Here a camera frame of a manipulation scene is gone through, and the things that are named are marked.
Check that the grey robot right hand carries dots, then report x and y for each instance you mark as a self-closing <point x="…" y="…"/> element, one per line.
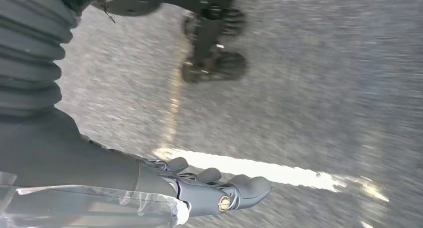
<point x="66" y="160"/>

